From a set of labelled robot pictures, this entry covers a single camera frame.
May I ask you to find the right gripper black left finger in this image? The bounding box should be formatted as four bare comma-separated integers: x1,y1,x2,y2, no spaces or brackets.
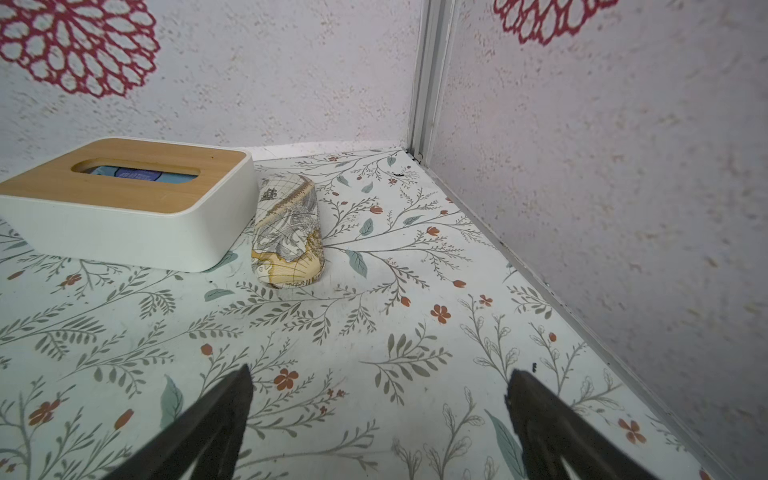
106,365,253,479

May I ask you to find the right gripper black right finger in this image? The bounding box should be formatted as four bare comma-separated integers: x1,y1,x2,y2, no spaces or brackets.
505,369,654,480

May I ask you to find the white tissue box wooden lid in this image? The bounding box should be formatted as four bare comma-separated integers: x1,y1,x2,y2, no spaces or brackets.
1,138,258,272

